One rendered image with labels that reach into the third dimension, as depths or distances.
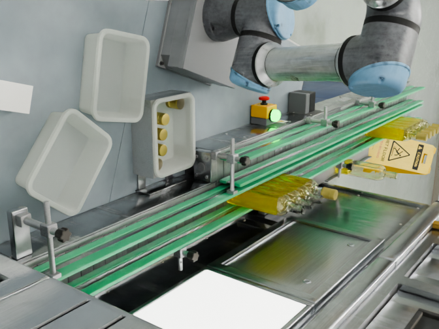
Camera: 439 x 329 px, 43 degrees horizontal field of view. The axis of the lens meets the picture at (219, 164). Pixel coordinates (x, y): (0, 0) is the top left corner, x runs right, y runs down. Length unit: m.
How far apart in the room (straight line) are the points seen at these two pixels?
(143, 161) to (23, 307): 0.87
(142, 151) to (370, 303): 0.73
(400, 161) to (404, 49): 3.86
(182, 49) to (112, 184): 0.42
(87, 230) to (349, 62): 0.72
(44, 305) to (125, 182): 0.87
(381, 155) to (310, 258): 3.45
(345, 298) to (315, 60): 0.60
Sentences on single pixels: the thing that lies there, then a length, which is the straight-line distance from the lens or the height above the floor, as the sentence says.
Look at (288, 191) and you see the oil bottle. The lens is 1.71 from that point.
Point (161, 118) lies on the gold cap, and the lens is 1.55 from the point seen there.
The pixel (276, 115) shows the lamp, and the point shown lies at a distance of 1.99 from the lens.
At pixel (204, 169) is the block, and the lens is 1.66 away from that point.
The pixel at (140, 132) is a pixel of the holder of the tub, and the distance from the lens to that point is 1.54.
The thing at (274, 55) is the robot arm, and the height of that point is 1.12.
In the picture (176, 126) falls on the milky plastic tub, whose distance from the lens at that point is 1.65.
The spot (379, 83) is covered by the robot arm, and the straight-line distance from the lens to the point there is 1.17.
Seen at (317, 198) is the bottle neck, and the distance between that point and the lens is 1.73.
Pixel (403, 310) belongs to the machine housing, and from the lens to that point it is 1.53.
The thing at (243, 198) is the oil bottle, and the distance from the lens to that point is 1.71.
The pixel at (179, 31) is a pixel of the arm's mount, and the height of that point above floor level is 0.81.
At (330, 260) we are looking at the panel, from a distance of 1.64.
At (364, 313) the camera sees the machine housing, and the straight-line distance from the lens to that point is 1.46.
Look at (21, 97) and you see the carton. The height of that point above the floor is 0.81.
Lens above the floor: 1.84
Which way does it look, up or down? 35 degrees down
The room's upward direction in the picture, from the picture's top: 102 degrees clockwise
